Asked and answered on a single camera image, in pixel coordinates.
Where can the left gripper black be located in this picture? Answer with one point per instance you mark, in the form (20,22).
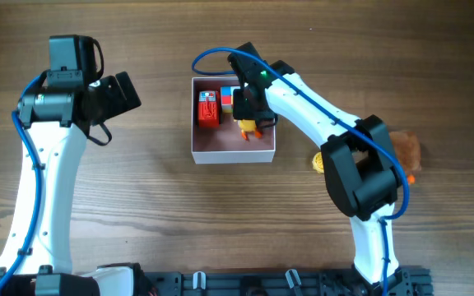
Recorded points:
(125,98)

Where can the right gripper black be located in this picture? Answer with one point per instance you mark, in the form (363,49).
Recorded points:
(252,113)

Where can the yellow duck toy blue cap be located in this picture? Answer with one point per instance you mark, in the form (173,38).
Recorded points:
(249,126)

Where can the multicolour puzzle cube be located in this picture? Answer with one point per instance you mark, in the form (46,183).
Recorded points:
(227,98)

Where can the red toy fire truck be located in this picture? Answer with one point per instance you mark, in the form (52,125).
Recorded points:
(208,109)

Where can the white cardboard box pink interior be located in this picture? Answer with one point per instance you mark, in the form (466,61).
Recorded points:
(224,144)

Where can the yellow round waffle toy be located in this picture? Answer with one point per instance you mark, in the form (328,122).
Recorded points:
(317,163)

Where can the brown plush toy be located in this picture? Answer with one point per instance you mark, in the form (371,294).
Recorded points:
(408,151)

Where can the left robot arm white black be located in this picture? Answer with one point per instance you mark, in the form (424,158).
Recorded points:
(53,118)

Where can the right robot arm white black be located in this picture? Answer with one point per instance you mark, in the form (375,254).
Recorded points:
(362,174)

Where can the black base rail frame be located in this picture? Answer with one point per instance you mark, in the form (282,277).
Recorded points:
(402,281)

